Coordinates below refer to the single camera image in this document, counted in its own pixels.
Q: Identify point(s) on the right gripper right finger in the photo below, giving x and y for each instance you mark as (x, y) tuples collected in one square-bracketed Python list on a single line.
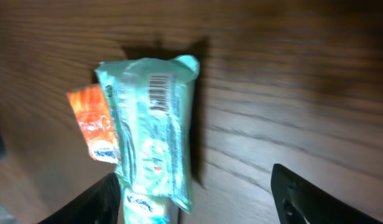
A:
[(298, 201)]

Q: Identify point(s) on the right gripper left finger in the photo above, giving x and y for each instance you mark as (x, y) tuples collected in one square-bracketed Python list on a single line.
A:
[(99, 204)]

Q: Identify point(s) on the teal snack packet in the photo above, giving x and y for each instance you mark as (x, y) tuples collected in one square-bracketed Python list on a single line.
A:
[(152, 103)]

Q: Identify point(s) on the light blue tissue pack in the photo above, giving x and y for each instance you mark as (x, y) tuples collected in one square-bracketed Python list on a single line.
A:
[(146, 209)]

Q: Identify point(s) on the small orange carton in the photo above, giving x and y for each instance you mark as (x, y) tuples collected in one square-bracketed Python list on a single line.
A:
[(94, 119)]

